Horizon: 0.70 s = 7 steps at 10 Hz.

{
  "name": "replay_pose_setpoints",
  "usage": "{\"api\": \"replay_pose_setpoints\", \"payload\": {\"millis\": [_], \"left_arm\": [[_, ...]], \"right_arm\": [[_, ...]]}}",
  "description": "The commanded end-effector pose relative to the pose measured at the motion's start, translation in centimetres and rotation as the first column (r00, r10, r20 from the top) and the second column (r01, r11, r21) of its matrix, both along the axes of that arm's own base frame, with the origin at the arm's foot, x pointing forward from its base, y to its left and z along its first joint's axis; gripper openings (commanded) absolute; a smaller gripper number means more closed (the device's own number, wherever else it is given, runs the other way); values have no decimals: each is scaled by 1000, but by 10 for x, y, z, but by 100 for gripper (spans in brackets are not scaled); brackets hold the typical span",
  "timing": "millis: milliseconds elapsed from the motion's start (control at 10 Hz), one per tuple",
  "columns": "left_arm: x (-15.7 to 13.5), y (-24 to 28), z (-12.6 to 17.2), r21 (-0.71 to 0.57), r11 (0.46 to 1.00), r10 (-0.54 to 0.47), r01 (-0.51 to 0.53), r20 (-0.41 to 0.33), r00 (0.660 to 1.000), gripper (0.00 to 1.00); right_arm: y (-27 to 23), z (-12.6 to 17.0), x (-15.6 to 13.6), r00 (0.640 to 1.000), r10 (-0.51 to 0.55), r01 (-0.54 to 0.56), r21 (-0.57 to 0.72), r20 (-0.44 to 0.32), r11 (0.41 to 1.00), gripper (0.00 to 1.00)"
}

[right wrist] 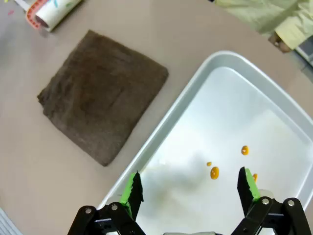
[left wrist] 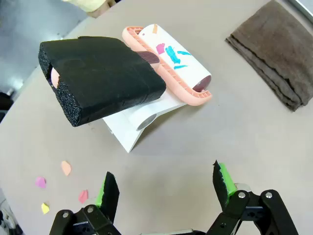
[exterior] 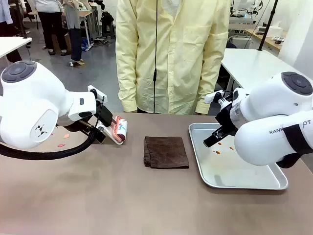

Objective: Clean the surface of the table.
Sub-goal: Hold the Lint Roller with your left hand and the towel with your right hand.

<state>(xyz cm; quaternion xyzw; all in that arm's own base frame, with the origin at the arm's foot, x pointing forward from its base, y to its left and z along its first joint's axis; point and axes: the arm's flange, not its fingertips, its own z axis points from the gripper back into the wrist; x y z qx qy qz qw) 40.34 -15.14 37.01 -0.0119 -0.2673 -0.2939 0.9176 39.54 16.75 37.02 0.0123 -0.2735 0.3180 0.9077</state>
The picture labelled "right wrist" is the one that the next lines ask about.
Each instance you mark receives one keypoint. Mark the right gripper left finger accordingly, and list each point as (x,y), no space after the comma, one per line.
(133,193)

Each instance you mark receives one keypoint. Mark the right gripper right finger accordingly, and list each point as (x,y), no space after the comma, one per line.
(247,188)

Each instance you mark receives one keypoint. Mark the brown cloth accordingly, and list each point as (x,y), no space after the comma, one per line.
(100,98)

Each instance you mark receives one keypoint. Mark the pink lint roller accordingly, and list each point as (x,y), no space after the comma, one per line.
(56,12)

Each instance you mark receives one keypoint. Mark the person's left forearm yellow sleeve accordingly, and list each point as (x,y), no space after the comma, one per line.
(296,27)

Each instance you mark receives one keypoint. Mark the person's left hand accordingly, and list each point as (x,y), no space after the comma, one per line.
(278,41)

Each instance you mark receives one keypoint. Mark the elongated orange sauce drop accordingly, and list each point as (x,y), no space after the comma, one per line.
(255,176)

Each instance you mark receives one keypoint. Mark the large orange sauce drop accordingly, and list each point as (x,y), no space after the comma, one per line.
(215,172)

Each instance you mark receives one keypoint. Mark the oval orange sauce drop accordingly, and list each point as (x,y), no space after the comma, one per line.
(245,150)

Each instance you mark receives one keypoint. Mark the silver metal tray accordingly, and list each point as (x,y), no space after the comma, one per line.
(220,110)

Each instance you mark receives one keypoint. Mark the person in yellow shirt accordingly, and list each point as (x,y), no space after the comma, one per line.
(256,12)

